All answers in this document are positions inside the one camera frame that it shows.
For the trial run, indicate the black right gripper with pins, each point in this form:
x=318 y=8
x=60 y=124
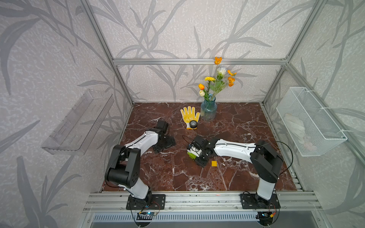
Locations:
x=199 y=163

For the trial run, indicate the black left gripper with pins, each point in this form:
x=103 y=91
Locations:
x=158 y=149

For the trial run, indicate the long green lego brick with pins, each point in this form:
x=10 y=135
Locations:
x=191 y=155

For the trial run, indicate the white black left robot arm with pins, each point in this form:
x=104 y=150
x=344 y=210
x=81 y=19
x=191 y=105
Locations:
x=123 y=168

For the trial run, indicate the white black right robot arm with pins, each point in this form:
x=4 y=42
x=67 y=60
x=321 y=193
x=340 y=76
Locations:
x=265 y=159

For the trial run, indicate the yellow white work glove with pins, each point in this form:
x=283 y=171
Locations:
x=189 y=114

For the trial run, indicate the blue glass vase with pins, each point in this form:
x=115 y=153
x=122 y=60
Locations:
x=208 y=109

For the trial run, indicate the artificial flower bouquet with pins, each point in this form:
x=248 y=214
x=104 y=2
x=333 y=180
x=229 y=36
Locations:
x=224 y=78

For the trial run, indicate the left controller circuit board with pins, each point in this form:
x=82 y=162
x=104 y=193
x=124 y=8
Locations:
x=148 y=213

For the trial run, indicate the controller circuit board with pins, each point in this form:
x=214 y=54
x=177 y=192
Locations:
x=265 y=215
x=148 y=213

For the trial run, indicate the right controller circuit board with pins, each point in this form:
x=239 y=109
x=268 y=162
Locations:
x=265 y=215

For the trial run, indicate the white cloth in basket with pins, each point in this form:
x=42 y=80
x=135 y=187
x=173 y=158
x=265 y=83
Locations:
x=295 y=126

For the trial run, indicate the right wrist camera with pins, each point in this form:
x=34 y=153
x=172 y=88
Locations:
x=199 y=144

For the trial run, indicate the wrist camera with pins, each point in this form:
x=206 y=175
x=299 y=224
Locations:
x=199 y=144
x=162 y=125

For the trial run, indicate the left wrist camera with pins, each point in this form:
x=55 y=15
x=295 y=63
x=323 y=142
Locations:
x=162 y=125

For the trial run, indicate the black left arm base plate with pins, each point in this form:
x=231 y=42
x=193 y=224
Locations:
x=152 y=201

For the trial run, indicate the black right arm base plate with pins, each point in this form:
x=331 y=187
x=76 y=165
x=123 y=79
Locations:
x=252 y=201

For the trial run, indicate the aluminium front rail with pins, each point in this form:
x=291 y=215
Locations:
x=203 y=201

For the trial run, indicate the clear acrylic wall shelf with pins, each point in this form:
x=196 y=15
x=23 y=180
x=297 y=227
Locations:
x=77 y=130

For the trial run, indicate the white wire mesh basket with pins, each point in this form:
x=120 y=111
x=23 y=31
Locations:
x=322 y=132

